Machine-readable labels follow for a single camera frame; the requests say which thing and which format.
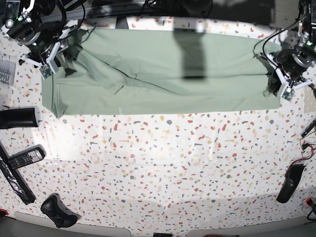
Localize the long black bar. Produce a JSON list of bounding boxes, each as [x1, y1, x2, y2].
[[0, 144, 36, 205]]

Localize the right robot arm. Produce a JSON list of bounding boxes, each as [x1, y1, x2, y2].
[[0, 0, 78, 79]]

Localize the green T-shirt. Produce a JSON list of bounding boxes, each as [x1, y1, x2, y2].
[[42, 28, 280, 118]]

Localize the black game controller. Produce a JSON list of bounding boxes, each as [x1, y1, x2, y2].
[[40, 193, 81, 229]]

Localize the black TV remote control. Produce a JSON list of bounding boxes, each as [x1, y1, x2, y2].
[[8, 145, 46, 170]]

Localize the red and black wires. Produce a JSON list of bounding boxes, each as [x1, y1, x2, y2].
[[287, 138, 316, 173]]

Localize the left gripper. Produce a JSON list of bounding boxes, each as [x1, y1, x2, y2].
[[265, 48, 315, 95]]

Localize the small red clip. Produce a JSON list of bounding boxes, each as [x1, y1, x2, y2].
[[305, 197, 314, 206]]

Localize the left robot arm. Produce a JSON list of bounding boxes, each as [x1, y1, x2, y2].
[[261, 0, 316, 101]]

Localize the clear plastic parts box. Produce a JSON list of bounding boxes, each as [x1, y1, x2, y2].
[[0, 60, 16, 87]]

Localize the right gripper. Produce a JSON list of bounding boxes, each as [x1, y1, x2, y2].
[[19, 24, 77, 77]]

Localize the terrazzo patterned table cloth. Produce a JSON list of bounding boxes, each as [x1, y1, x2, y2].
[[0, 17, 316, 236]]

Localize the black cylindrical handle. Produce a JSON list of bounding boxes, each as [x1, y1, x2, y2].
[[0, 107, 39, 129]]

